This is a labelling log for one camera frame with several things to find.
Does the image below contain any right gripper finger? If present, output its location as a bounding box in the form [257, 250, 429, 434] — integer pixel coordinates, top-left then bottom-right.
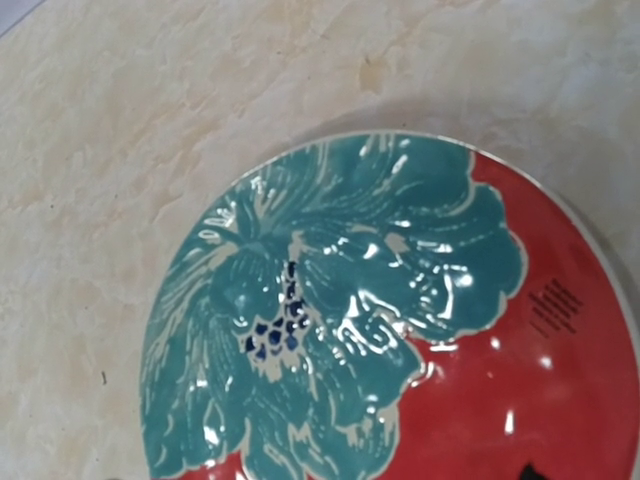
[518, 463, 545, 480]

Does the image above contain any red teal floral plate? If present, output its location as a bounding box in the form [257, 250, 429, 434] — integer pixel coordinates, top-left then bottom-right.
[140, 130, 639, 479]

